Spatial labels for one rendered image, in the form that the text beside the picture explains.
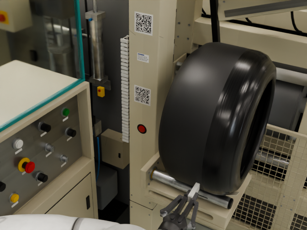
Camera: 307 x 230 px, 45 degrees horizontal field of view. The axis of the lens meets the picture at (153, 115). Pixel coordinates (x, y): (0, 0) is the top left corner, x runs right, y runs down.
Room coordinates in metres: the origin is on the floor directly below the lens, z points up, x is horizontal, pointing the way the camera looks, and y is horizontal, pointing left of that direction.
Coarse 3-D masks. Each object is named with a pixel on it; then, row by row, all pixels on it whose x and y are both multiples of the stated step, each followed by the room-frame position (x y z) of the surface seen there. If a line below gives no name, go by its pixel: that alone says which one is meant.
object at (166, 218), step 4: (164, 216) 0.85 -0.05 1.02; (168, 216) 0.85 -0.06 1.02; (176, 216) 0.85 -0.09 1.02; (164, 220) 0.83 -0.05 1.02; (168, 220) 0.83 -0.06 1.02; (172, 220) 0.83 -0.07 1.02; (176, 220) 0.83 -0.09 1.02; (184, 220) 0.83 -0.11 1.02; (164, 224) 0.80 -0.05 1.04; (168, 224) 0.80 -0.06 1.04; (172, 224) 0.80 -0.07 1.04; (176, 224) 0.82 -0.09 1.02; (180, 224) 0.82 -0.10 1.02; (184, 224) 0.82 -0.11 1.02; (160, 228) 0.79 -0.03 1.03; (164, 228) 0.78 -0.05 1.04; (168, 228) 0.78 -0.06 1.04; (172, 228) 0.79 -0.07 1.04; (176, 228) 0.79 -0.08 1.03; (180, 228) 0.80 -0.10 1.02; (184, 228) 0.81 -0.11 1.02
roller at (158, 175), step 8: (152, 176) 1.17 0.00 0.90; (160, 176) 1.16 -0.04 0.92; (168, 176) 1.15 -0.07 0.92; (168, 184) 1.14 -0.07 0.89; (176, 184) 1.12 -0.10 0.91; (184, 184) 1.11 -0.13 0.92; (200, 192) 1.08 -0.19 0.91; (208, 200) 1.05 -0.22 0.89; (216, 200) 1.04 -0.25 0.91; (224, 200) 1.03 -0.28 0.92; (232, 200) 1.03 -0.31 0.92
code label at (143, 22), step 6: (138, 12) 1.30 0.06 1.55; (138, 18) 1.30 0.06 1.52; (144, 18) 1.28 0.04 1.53; (150, 18) 1.27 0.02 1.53; (138, 24) 1.30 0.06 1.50; (144, 24) 1.28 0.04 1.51; (150, 24) 1.27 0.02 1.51; (138, 30) 1.30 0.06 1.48; (144, 30) 1.28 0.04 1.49; (150, 30) 1.27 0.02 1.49
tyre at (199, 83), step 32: (192, 64) 1.16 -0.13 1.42; (224, 64) 1.13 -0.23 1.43; (256, 64) 1.13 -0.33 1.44; (192, 96) 1.05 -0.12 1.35; (224, 96) 1.02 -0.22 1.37; (256, 96) 1.05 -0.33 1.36; (160, 128) 1.07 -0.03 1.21; (192, 128) 0.99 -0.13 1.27; (224, 128) 0.96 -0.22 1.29; (256, 128) 1.35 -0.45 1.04; (192, 160) 0.97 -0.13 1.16; (224, 160) 0.93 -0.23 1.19; (224, 192) 0.98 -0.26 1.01
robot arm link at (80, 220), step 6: (78, 222) 0.38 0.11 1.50; (84, 222) 0.38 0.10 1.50; (90, 222) 0.38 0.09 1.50; (96, 222) 0.38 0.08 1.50; (102, 222) 0.38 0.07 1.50; (108, 222) 0.39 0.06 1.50; (114, 222) 0.39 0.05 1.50; (78, 228) 0.37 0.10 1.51; (84, 228) 0.37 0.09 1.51; (90, 228) 0.37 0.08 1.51; (96, 228) 0.37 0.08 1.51; (102, 228) 0.37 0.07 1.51; (108, 228) 0.36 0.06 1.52; (114, 228) 0.35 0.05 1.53; (120, 228) 0.35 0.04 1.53; (126, 228) 0.35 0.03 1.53; (132, 228) 0.36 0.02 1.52; (138, 228) 0.37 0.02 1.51
